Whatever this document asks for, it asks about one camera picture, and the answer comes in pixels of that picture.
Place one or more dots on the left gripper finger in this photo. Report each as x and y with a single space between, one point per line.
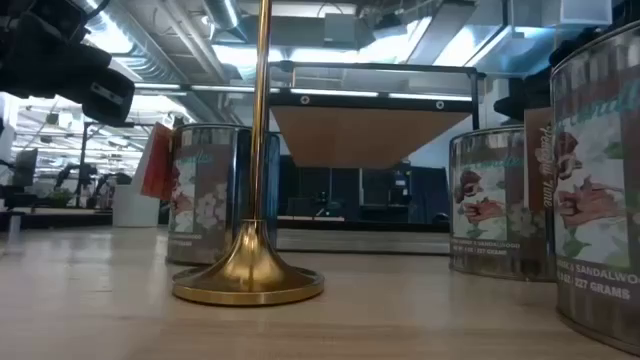
110 97

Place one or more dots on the white round planter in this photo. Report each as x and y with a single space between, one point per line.
132 210

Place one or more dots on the silver candle tin floral label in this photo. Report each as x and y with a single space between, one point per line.
600 200
210 200
490 210

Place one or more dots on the gold candlestick holder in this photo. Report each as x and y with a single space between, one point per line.
250 270

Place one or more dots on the black computer monitor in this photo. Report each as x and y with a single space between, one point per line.
25 167

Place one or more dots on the wooden shelf riser black frame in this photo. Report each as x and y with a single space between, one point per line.
370 140

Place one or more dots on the small green plant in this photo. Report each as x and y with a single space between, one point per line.
61 197

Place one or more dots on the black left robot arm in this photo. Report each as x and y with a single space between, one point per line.
45 10

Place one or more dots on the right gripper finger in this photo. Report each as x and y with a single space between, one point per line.
520 97

